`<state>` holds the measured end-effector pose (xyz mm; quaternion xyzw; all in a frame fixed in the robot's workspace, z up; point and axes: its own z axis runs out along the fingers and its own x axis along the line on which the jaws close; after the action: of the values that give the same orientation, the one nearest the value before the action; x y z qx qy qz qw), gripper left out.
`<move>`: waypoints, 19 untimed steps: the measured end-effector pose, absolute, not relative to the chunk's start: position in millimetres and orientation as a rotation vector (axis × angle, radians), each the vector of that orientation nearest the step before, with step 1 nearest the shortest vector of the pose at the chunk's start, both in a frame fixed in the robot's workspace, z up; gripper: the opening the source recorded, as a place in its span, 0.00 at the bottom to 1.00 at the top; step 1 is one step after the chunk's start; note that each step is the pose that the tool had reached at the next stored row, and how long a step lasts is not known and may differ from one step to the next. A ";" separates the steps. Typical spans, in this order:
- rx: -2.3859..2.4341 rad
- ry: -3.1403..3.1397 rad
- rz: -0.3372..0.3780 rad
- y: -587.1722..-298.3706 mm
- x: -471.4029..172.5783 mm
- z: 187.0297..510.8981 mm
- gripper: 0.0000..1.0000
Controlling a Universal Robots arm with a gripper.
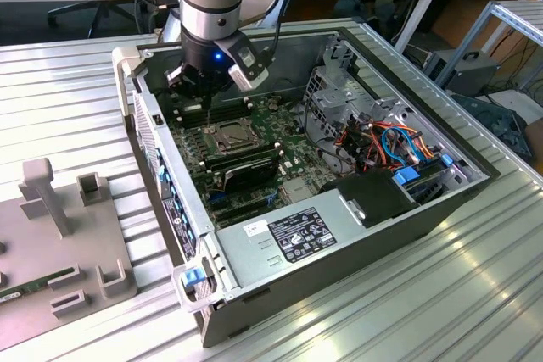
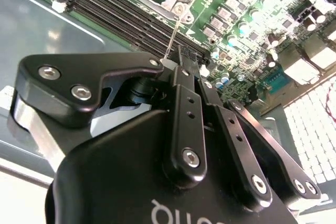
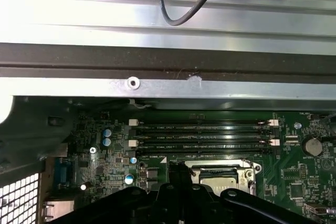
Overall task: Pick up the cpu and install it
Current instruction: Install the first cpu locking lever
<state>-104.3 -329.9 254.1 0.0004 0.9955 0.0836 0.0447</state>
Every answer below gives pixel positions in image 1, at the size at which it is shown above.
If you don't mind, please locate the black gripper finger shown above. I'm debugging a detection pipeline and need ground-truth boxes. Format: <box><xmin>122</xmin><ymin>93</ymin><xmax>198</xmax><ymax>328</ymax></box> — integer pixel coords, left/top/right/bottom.
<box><xmin>165</xmin><ymin>64</ymin><xmax>212</xmax><ymax>109</ymax></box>
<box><xmin>210</xmin><ymin>81</ymin><xmax>235</xmax><ymax>109</ymax></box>

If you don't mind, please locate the silver green CPU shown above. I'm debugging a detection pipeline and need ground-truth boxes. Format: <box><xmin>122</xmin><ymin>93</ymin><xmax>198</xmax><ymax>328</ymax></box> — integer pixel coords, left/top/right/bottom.
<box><xmin>219</xmin><ymin>121</ymin><xmax>250</xmax><ymax>145</ymax></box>

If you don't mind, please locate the metal socket cover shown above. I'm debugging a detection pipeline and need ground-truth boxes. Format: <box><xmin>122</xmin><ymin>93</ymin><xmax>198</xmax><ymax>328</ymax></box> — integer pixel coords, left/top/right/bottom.
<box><xmin>210</xmin><ymin>119</ymin><xmax>258</xmax><ymax>154</ymax></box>

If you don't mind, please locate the black RAM slot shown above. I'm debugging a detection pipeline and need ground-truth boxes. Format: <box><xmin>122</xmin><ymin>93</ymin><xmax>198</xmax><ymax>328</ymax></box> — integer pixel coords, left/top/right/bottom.
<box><xmin>198</xmin><ymin>141</ymin><xmax>281</xmax><ymax>167</ymax></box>
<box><xmin>171</xmin><ymin>97</ymin><xmax>251</xmax><ymax>120</ymax></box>
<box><xmin>203</xmin><ymin>148</ymin><xmax>285</xmax><ymax>173</ymax></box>
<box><xmin>177</xmin><ymin>103</ymin><xmax>255</xmax><ymax>128</ymax></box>

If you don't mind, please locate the black graphics card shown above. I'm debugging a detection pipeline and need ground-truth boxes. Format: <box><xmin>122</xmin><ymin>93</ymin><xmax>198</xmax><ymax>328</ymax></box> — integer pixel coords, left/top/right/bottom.
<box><xmin>220</xmin><ymin>156</ymin><xmax>281</xmax><ymax>194</ymax></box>

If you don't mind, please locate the green motherboard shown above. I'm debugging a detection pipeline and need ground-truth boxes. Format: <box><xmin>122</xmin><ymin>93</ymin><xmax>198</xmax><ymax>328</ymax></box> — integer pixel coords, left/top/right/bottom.
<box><xmin>163</xmin><ymin>89</ymin><xmax>343</xmax><ymax>231</ymax></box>

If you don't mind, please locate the black office chair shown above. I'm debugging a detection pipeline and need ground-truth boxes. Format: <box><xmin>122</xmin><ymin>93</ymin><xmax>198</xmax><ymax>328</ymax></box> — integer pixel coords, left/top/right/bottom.
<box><xmin>45</xmin><ymin>0</ymin><xmax>150</xmax><ymax>40</ymax></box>

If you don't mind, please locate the black expansion slot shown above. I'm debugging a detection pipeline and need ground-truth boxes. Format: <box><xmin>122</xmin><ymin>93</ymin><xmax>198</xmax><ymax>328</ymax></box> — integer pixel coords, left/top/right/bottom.
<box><xmin>214</xmin><ymin>204</ymin><xmax>272</xmax><ymax>230</ymax></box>
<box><xmin>207</xmin><ymin>192</ymin><xmax>279</xmax><ymax>217</ymax></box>

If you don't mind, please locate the silver drive cage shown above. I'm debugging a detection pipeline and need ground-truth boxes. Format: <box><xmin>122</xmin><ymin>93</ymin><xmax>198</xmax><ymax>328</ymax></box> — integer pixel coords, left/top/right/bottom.
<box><xmin>303</xmin><ymin>63</ymin><xmax>419</xmax><ymax>176</ymax></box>

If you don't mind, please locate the silver chipset heatsink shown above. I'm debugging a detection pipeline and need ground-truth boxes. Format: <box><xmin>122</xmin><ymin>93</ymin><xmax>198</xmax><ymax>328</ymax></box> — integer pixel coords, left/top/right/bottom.
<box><xmin>279</xmin><ymin>178</ymin><xmax>314</xmax><ymax>205</ymax></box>

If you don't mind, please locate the silver power supply unit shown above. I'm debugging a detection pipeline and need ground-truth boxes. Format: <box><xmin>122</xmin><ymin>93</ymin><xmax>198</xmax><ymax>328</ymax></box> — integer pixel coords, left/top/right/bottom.
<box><xmin>214</xmin><ymin>189</ymin><xmax>369</xmax><ymax>292</ymax></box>

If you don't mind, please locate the blue case latch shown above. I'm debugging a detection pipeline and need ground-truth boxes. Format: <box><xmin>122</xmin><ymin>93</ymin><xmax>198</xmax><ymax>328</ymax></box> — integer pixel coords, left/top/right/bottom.
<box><xmin>180</xmin><ymin>267</ymin><xmax>204</xmax><ymax>287</ymax></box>

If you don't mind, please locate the blue disk carrier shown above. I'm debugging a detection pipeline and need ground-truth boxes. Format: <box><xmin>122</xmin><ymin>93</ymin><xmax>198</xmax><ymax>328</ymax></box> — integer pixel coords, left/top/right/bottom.
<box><xmin>392</xmin><ymin>168</ymin><xmax>422</xmax><ymax>188</ymax></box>

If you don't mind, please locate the grey parts rack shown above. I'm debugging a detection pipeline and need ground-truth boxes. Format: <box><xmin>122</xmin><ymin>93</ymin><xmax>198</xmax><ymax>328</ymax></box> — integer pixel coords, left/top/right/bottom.
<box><xmin>0</xmin><ymin>157</ymin><xmax>139</xmax><ymax>350</ymax></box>

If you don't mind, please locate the grey open PC case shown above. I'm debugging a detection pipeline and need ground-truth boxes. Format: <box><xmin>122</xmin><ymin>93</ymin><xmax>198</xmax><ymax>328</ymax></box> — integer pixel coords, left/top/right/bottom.
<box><xmin>110</xmin><ymin>26</ymin><xmax>503</xmax><ymax>349</ymax></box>

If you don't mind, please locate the silver disk bay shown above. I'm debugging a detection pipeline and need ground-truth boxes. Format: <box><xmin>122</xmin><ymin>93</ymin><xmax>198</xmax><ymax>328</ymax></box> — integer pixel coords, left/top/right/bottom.
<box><xmin>400</xmin><ymin>162</ymin><xmax>489</xmax><ymax>209</ymax></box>

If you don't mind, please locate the brown cardboard sheet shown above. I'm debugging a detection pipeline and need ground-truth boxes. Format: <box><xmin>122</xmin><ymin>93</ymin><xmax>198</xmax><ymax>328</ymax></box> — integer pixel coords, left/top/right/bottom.
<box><xmin>430</xmin><ymin>0</ymin><xmax>534</xmax><ymax>64</ymax></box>

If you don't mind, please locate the green RAM stick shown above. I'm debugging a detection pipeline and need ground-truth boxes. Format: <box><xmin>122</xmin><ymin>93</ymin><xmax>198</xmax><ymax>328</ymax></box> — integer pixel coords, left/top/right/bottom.
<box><xmin>0</xmin><ymin>267</ymin><xmax>74</xmax><ymax>304</ymax></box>

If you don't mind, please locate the dark tinted plastic bin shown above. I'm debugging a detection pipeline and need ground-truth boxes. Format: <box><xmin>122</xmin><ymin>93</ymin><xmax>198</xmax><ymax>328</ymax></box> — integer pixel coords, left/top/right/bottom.
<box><xmin>450</xmin><ymin>91</ymin><xmax>534</xmax><ymax>164</ymax></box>

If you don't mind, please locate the brown cardboard box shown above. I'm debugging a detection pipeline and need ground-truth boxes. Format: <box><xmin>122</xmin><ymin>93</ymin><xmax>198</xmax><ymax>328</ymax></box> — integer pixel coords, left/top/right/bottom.
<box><xmin>523</xmin><ymin>118</ymin><xmax>543</xmax><ymax>164</ymax></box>

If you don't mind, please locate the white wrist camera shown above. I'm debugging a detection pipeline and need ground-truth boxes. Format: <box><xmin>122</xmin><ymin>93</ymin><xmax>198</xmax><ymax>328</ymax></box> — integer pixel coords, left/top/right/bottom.
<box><xmin>227</xmin><ymin>63</ymin><xmax>271</xmax><ymax>93</ymax></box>

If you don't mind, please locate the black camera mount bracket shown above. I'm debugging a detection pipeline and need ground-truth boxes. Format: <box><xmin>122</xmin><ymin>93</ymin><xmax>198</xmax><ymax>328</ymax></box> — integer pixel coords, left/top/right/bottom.
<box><xmin>213</xmin><ymin>33</ymin><xmax>272</xmax><ymax>79</ymax></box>

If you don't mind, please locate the thin black wire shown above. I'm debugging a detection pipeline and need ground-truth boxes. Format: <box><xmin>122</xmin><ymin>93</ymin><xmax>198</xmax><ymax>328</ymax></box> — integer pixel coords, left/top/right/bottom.
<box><xmin>301</xmin><ymin>97</ymin><xmax>344</xmax><ymax>168</ymax></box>

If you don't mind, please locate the orange red power wire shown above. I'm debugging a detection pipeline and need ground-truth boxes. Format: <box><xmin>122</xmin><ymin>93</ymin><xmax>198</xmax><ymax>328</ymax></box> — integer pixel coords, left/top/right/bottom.
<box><xmin>334</xmin><ymin>121</ymin><xmax>385</xmax><ymax>172</ymax></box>

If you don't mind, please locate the light blue wire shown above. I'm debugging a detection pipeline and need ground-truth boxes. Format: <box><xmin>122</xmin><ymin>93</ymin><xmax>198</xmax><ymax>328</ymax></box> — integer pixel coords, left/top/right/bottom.
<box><xmin>380</xmin><ymin>126</ymin><xmax>419</xmax><ymax>168</ymax></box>

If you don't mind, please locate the blue flat wire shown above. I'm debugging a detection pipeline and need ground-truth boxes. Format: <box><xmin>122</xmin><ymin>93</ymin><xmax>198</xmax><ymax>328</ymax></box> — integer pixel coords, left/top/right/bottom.
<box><xmin>394</xmin><ymin>124</ymin><xmax>422</xmax><ymax>164</ymax></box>

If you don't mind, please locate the black box with handle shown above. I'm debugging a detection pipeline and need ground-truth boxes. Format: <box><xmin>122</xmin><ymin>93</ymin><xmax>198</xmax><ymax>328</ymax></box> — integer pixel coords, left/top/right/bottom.
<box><xmin>423</xmin><ymin>50</ymin><xmax>502</xmax><ymax>98</ymax></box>

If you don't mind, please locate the aluminium frame shelf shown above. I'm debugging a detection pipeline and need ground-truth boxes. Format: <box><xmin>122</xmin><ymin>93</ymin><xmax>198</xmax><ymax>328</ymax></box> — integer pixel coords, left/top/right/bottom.
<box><xmin>434</xmin><ymin>0</ymin><xmax>543</xmax><ymax>96</ymax></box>

